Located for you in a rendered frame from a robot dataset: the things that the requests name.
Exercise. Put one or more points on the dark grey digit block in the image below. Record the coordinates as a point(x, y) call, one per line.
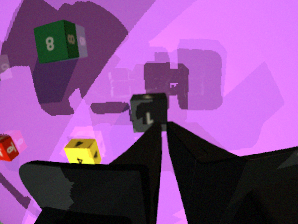
point(149, 108)

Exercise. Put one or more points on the yellow block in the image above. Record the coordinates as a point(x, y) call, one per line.
point(83, 151)

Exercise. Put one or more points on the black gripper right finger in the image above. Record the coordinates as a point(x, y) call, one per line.
point(213, 182)

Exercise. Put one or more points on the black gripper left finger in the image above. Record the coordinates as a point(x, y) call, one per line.
point(129, 186)

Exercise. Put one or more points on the dark green block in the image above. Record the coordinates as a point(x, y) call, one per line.
point(56, 41)

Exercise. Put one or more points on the red block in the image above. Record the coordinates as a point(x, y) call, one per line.
point(8, 151)

